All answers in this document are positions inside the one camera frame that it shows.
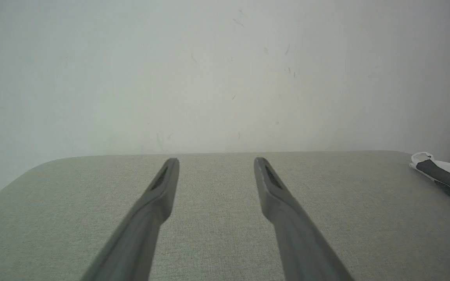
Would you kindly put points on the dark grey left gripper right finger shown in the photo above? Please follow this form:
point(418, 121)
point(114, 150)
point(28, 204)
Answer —
point(291, 226)

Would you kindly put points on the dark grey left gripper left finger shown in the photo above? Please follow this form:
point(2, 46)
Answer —
point(143, 226)

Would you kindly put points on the white and black t-shirt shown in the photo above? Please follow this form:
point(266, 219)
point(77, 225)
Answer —
point(449, 177)

